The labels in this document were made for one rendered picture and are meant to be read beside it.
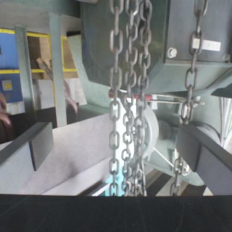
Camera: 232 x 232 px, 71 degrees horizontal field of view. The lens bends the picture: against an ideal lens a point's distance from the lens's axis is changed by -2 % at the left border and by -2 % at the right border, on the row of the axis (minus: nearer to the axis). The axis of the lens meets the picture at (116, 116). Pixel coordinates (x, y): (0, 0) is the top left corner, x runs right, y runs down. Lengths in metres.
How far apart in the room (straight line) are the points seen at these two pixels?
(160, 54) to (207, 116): 1.04
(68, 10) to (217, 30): 0.54
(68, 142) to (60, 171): 0.14
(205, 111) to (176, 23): 1.04
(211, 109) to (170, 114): 0.30
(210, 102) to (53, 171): 1.06
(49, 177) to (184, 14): 0.74
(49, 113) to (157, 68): 0.88
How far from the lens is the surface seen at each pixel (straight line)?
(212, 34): 0.42
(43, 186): 0.82
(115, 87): 0.23
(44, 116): 1.10
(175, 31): 0.34
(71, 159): 0.84
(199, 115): 1.34
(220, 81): 0.57
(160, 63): 0.32
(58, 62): 0.71
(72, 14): 0.78
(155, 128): 1.28
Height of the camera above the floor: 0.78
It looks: 17 degrees up
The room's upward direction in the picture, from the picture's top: 179 degrees counter-clockwise
